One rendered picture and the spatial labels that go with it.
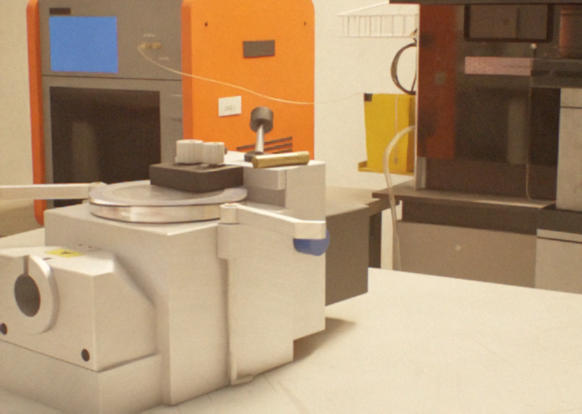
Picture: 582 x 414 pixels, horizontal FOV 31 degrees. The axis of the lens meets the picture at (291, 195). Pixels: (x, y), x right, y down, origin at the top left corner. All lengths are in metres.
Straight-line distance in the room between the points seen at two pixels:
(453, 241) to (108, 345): 1.67
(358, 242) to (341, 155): 2.92
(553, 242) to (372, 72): 2.36
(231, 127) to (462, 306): 1.17
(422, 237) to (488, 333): 1.51
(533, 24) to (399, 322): 1.50
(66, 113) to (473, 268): 0.85
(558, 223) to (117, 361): 0.75
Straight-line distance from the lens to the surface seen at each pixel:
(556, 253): 1.21
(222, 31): 1.84
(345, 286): 0.69
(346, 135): 3.59
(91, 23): 1.91
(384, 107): 2.28
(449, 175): 2.25
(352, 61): 3.56
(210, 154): 0.60
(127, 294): 0.53
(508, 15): 2.15
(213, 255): 0.56
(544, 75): 1.18
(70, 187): 0.63
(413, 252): 2.20
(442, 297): 0.76
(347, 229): 0.68
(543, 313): 0.74
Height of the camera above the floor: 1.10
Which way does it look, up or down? 10 degrees down
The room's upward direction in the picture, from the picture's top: straight up
